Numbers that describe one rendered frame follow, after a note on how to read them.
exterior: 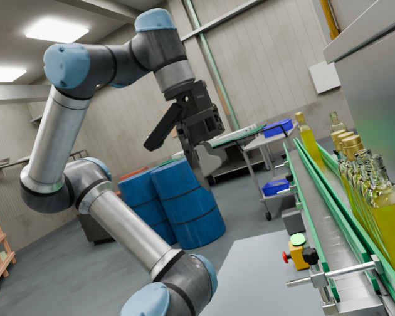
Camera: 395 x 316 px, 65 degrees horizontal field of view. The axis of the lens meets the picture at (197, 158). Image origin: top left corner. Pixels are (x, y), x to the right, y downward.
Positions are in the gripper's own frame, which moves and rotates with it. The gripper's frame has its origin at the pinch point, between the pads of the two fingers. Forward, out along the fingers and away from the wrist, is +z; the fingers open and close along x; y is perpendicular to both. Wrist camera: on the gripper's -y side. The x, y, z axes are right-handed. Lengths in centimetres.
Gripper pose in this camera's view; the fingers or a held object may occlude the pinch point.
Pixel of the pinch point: (206, 182)
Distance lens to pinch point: 65.5
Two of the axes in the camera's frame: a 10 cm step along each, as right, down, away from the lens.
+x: 2.2, -1.8, 9.6
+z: 3.7, 9.3, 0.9
